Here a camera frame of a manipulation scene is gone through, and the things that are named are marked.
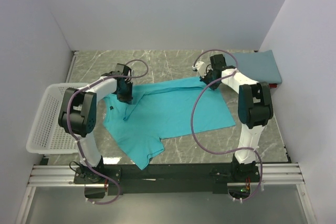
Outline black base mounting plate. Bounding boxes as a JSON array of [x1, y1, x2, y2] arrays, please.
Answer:
[[73, 163, 260, 196]]

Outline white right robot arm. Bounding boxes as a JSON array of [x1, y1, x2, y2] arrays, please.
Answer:
[[193, 54, 274, 182]]

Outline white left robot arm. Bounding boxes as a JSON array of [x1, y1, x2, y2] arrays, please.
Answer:
[[58, 64, 133, 183]]

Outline turquoise t shirt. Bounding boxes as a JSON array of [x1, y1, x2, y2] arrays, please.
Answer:
[[103, 77, 236, 170]]

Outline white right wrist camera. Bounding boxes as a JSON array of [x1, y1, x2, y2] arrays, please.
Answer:
[[192, 61, 206, 76]]

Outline folded red t shirt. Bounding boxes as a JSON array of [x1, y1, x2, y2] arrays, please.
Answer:
[[269, 83, 277, 88]]

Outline aluminium rail frame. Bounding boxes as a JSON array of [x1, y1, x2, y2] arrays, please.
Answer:
[[28, 163, 305, 187]]

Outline white plastic laundry basket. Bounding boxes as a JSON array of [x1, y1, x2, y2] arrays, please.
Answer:
[[26, 83, 87, 155]]

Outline folded grey-blue t shirt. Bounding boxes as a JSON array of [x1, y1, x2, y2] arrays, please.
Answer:
[[233, 50, 282, 84]]

